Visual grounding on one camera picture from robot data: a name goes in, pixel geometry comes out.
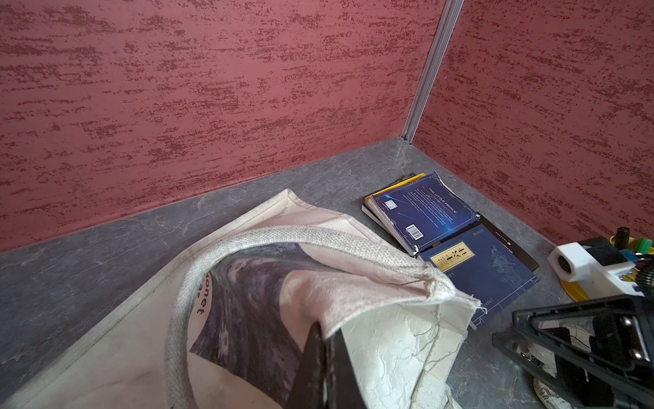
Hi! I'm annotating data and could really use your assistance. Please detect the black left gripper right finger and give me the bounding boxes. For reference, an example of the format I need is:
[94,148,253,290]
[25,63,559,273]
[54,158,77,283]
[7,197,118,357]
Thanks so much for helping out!
[326,330,367,409]

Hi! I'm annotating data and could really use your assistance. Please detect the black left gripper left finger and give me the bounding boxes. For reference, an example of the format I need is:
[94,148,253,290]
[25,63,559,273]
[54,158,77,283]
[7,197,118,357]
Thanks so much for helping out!
[285,322,327,409]

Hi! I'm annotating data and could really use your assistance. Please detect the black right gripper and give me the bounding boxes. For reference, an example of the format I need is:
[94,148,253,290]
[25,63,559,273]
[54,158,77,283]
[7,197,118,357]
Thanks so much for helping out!
[492,296,653,408]

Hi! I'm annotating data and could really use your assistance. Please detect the beige canvas tote bag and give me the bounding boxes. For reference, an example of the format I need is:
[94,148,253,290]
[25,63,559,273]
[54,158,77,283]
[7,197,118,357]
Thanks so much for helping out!
[4,189,480,408]

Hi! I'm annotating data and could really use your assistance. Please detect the blue Prince book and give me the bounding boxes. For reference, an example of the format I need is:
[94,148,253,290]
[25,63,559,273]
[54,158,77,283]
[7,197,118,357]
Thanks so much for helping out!
[364,172,480,257]

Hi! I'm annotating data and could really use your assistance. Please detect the yellow spine book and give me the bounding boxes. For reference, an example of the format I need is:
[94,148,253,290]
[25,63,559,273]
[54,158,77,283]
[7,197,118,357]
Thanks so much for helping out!
[364,173,426,200]

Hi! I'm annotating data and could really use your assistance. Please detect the black book yellow characters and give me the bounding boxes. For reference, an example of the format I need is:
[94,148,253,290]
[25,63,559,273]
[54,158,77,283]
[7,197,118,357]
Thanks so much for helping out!
[480,216,539,272]

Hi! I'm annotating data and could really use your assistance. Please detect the crumpled white cloth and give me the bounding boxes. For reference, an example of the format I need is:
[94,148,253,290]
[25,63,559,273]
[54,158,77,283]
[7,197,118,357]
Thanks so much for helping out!
[532,378,573,409]

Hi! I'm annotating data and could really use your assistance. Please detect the yellow pen cup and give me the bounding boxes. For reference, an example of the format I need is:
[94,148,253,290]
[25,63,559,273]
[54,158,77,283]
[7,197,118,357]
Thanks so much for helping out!
[548,227,653,302]

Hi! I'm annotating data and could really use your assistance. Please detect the right aluminium corner post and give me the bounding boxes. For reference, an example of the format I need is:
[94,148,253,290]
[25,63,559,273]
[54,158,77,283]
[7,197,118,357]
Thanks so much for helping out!
[400,0,465,144]

